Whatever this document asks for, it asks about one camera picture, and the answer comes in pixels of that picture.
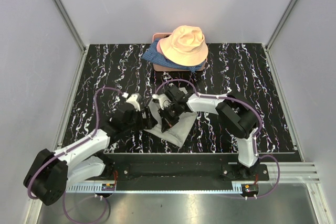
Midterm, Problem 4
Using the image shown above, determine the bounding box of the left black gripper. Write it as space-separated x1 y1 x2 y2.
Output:
122 106 157 132

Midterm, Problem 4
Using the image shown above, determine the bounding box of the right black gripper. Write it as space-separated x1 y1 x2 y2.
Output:
159 102 182 133

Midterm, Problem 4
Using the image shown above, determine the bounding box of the grey cloth napkin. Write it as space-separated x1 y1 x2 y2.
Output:
145 100 197 147

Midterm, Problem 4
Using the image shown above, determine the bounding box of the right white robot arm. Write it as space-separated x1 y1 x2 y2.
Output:
152 86 262 180

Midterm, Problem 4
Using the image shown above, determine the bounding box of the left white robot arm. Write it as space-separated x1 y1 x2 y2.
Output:
23 104 159 206

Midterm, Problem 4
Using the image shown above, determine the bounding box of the blue patterned cloth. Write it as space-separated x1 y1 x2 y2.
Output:
142 39 207 72

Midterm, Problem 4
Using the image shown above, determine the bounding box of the peach bucket hat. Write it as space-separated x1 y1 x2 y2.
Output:
158 25 208 67

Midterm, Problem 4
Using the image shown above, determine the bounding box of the pink plastic tray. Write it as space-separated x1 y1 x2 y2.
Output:
152 33 207 72

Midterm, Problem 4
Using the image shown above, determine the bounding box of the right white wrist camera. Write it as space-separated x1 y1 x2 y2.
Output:
152 94 171 110

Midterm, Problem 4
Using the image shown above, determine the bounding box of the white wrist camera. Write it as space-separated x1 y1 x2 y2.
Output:
152 94 171 110
122 92 141 111

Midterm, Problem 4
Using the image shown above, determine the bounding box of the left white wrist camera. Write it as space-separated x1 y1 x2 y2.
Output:
122 92 141 111

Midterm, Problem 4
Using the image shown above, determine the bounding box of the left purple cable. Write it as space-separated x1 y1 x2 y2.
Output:
27 87 129 222

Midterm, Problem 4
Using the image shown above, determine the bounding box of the white slotted cable duct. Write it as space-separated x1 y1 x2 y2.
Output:
66 183 116 194

